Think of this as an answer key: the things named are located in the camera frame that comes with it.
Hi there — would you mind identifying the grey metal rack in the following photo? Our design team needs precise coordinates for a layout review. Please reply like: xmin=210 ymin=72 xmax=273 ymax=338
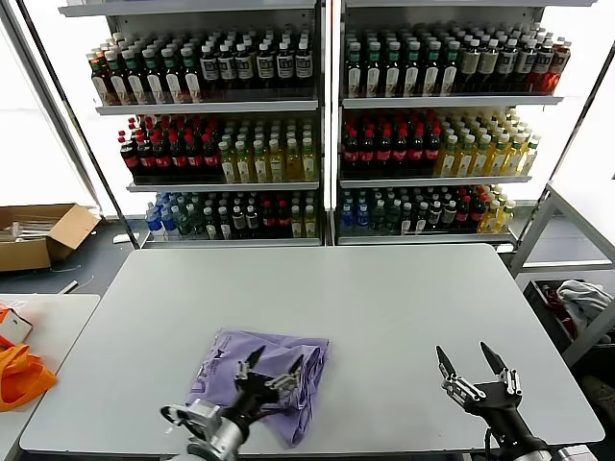
xmin=508 ymin=180 xmax=615 ymax=369

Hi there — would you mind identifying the red drink bottle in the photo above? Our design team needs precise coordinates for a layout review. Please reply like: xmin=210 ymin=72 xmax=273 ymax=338
xmin=550 ymin=41 xmax=573 ymax=95

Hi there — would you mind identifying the black diagonal pole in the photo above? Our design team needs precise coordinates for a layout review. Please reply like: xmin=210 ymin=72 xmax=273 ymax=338
xmin=511 ymin=45 xmax=615 ymax=252
xmin=16 ymin=0 xmax=134 ymax=250

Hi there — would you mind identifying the clear plastic packaging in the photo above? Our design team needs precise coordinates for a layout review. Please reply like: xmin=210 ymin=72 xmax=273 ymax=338
xmin=0 ymin=219 xmax=54 ymax=242

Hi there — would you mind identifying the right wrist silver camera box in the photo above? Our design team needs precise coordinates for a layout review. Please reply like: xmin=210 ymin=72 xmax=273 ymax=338
xmin=556 ymin=444 xmax=595 ymax=461

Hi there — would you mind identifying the dark bottle beige label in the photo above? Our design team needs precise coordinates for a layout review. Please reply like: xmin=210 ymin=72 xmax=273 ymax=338
xmin=460 ymin=37 xmax=483 ymax=92
xmin=480 ymin=37 xmax=503 ymax=92

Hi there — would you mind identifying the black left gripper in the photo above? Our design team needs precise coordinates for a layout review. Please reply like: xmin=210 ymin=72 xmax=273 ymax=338
xmin=223 ymin=344 xmax=305 ymax=426

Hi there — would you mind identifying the brown shoe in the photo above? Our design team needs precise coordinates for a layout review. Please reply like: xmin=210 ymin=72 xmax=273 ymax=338
xmin=582 ymin=374 xmax=615 ymax=409

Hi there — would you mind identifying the grey crumpled cloth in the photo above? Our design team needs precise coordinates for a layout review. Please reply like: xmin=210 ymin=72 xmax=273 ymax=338
xmin=555 ymin=279 xmax=615 ymax=328

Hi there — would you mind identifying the grey metal drinks shelf unit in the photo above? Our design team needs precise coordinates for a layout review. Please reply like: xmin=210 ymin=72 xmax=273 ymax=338
xmin=57 ymin=0 xmax=332 ymax=249
xmin=335 ymin=0 xmax=595 ymax=252

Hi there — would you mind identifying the small cola bottle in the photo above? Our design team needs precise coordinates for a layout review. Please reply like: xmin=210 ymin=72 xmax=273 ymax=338
xmin=455 ymin=195 xmax=471 ymax=232
xmin=276 ymin=201 xmax=292 ymax=239
xmin=469 ymin=195 xmax=485 ymax=232
xmin=260 ymin=201 xmax=278 ymax=239

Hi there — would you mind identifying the purple t-shirt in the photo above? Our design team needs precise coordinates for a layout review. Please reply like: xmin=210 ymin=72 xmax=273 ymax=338
xmin=184 ymin=328 xmax=332 ymax=449

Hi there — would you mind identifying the amber tea bottle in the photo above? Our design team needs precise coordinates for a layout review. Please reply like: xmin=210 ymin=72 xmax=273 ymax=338
xmin=87 ymin=51 xmax=111 ymax=106

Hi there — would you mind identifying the white and orange box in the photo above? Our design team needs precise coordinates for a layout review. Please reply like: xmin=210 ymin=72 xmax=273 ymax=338
xmin=0 ymin=302 xmax=34 ymax=345

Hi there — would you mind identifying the orange cloth bag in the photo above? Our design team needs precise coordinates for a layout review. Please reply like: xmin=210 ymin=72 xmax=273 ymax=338
xmin=0 ymin=335 xmax=59 ymax=412

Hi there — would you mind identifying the dark bottle white square label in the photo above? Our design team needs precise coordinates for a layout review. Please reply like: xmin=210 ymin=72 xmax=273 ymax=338
xmin=217 ymin=42 xmax=237 ymax=96
xmin=199 ymin=43 xmax=220 ymax=97
xmin=255 ymin=41 xmax=276 ymax=95
xmin=532 ymin=40 xmax=556 ymax=93
xmin=517 ymin=38 xmax=539 ymax=92
xmin=499 ymin=37 xmax=522 ymax=92
xmin=234 ymin=41 xmax=255 ymax=96
xmin=275 ymin=41 xmax=295 ymax=95
xmin=293 ymin=40 xmax=314 ymax=95

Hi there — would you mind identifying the left wrist camera cable loop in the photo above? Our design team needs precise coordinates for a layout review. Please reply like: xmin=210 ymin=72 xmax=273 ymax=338
xmin=160 ymin=405 xmax=186 ymax=436

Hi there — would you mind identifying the red cloth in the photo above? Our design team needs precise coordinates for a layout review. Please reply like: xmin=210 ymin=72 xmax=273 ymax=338
xmin=541 ymin=283 xmax=578 ymax=338

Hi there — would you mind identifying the black plastic crate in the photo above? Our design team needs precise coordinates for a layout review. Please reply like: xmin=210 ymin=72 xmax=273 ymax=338
xmin=522 ymin=278 xmax=602 ymax=354

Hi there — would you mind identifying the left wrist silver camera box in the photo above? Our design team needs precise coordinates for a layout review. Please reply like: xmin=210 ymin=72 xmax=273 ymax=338
xmin=181 ymin=401 xmax=220 ymax=436

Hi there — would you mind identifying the brown cardboard box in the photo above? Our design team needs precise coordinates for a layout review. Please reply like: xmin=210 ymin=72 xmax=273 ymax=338
xmin=0 ymin=204 xmax=101 ymax=273

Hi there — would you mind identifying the cola bottle red cap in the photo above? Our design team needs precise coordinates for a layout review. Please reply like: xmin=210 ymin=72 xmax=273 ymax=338
xmin=168 ymin=133 xmax=188 ymax=180
xmin=425 ymin=126 xmax=443 ymax=174
xmin=408 ymin=126 xmax=428 ymax=174
xmin=135 ymin=134 xmax=156 ymax=179
xmin=184 ymin=133 xmax=205 ymax=180
xmin=201 ymin=133 xmax=221 ymax=180
xmin=152 ymin=134 xmax=172 ymax=179
xmin=376 ymin=127 xmax=395 ymax=175
xmin=392 ymin=127 xmax=412 ymax=175
xmin=358 ymin=128 xmax=379 ymax=175
xmin=342 ymin=129 xmax=361 ymax=175
xmin=119 ymin=135 xmax=140 ymax=178

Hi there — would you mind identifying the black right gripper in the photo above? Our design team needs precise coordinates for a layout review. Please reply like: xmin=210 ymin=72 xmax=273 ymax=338
xmin=435 ymin=341 xmax=534 ymax=448

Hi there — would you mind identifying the dark tea bottle green label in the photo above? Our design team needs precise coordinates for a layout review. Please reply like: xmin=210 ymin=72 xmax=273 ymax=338
xmin=122 ymin=47 xmax=147 ymax=105
xmin=364 ymin=41 xmax=384 ymax=95
xmin=383 ymin=41 xmax=404 ymax=95
xmin=404 ymin=40 xmax=423 ymax=94
xmin=181 ymin=45 xmax=204 ymax=104
xmin=346 ymin=41 xmax=365 ymax=95
xmin=441 ymin=39 xmax=461 ymax=93
xmin=160 ymin=45 xmax=185 ymax=104
xmin=141 ymin=46 xmax=166 ymax=105
xmin=423 ymin=40 xmax=442 ymax=94
xmin=104 ymin=49 xmax=129 ymax=106

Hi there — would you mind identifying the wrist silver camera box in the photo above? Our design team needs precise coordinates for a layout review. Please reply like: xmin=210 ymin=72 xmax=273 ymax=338
xmin=181 ymin=401 xmax=220 ymax=436
xmin=556 ymin=444 xmax=595 ymax=461

